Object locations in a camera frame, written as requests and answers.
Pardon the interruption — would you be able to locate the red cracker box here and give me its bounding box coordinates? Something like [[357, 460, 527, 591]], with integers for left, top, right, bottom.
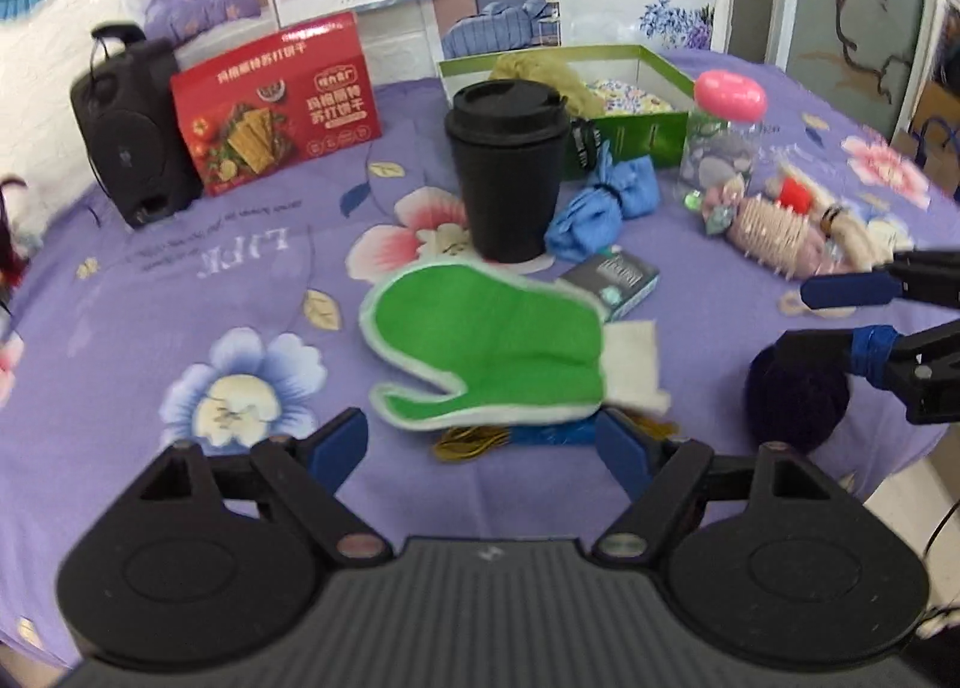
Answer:
[[170, 11, 383, 198]]

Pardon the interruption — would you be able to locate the yellow black cord blue label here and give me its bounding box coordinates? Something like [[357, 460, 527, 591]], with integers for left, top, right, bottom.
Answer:
[[433, 421, 680, 465]]

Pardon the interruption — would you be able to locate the pink knit cloth with pearls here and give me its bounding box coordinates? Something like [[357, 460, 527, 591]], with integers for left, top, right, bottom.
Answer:
[[701, 178, 841, 280]]

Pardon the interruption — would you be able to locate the blue towel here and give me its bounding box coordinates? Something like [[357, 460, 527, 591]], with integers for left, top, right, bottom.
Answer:
[[545, 143, 661, 261]]

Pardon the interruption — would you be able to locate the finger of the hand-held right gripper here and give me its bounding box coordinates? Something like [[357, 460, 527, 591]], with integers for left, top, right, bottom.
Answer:
[[801, 249, 960, 312], [776, 319, 960, 426]]

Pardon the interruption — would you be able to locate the olive mesh bath sponge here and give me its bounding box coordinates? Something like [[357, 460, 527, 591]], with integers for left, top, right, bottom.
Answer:
[[491, 50, 605, 120]]

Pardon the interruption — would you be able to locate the black cup with lid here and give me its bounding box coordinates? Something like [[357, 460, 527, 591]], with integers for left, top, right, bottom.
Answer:
[[444, 80, 569, 264]]

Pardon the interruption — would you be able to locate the black lanyard strap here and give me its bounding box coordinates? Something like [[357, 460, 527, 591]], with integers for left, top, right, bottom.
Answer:
[[568, 119, 605, 171]]

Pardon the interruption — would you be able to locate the beige fluffy hair tie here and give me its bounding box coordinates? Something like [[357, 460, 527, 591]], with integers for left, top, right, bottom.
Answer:
[[821, 204, 901, 269]]

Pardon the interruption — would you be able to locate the black portable speaker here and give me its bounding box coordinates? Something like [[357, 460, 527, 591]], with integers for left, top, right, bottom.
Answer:
[[70, 22, 205, 230]]

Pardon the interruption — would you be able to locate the small dark card box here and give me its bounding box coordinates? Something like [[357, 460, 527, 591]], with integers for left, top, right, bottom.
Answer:
[[559, 249, 661, 323]]

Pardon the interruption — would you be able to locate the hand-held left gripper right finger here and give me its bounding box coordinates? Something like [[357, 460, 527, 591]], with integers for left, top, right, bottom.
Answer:
[[592, 406, 826, 569]]

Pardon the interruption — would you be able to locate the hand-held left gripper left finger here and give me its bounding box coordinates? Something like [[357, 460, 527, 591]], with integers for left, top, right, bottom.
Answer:
[[139, 406, 395, 569]]

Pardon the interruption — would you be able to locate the green cardboard box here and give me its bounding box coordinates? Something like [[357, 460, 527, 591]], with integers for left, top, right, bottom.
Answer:
[[437, 44, 698, 183]]

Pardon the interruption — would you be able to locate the red pompom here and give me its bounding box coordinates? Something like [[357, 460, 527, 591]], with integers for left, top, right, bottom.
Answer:
[[776, 178, 815, 213]]

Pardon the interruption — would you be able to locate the dark red feather decoration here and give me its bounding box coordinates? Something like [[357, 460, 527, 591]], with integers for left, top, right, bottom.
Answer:
[[0, 174, 38, 299]]

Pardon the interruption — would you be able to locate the paper bag with blue handles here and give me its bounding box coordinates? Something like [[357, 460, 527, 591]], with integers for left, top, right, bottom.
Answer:
[[892, 80, 960, 201]]

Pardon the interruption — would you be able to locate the floral cloth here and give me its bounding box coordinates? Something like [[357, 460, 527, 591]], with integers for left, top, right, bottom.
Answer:
[[585, 79, 676, 117]]

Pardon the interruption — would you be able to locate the green mitt with white trim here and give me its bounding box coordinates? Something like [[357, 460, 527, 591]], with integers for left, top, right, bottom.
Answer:
[[358, 260, 672, 432]]

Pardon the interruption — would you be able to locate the clear jar with pink lid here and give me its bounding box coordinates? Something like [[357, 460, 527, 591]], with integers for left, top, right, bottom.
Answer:
[[679, 71, 769, 209]]

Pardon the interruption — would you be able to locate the purple floral bedsheet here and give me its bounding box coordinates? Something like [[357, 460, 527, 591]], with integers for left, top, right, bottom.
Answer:
[[0, 50, 960, 688]]

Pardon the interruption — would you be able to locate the purple yarn ball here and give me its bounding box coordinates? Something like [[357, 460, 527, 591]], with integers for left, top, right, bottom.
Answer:
[[744, 343, 852, 456]]

